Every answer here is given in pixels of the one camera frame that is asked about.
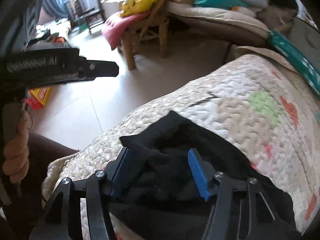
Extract black pants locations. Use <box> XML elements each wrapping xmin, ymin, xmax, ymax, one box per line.
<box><xmin>111</xmin><ymin>111</ymin><xmax>301</xmax><ymax>239</ymax></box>

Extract dark red sleeve forearm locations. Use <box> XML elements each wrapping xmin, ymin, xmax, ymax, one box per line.
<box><xmin>1</xmin><ymin>132</ymin><xmax>77</xmax><ymax>239</ymax></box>

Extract person's left hand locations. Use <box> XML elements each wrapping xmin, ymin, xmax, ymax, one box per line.
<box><xmin>2</xmin><ymin>110</ymin><xmax>30</xmax><ymax>184</ymax></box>

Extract red yellow flat package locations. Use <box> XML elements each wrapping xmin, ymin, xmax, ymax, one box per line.
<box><xmin>24</xmin><ymin>86</ymin><xmax>52</xmax><ymax>110</ymax></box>

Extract pink cloth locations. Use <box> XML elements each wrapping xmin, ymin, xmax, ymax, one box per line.
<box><xmin>101</xmin><ymin>11</ymin><xmax>150</xmax><ymax>50</ymax></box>

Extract dark wooden chair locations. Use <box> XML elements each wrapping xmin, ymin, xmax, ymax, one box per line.
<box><xmin>69</xmin><ymin>0</ymin><xmax>106</xmax><ymax>35</ymax></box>

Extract wooden stool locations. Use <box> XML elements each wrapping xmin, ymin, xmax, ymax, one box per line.
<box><xmin>118</xmin><ymin>0</ymin><xmax>169</xmax><ymax>70</ymax></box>

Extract quilted heart pattern bedspread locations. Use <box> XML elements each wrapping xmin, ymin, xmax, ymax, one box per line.
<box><xmin>42</xmin><ymin>47</ymin><xmax>319</xmax><ymax>232</ymax></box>

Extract beige folded blanket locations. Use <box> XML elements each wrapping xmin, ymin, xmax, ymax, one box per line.
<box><xmin>167</xmin><ymin>0</ymin><xmax>270</xmax><ymax>47</ymax></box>

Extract teal folded cloth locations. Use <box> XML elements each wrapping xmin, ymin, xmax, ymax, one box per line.
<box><xmin>194</xmin><ymin>0</ymin><xmax>249</xmax><ymax>10</ymax></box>

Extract green paper ream package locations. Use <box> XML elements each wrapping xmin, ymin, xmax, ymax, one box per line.
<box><xmin>267</xmin><ymin>29</ymin><xmax>320</xmax><ymax>98</ymax></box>

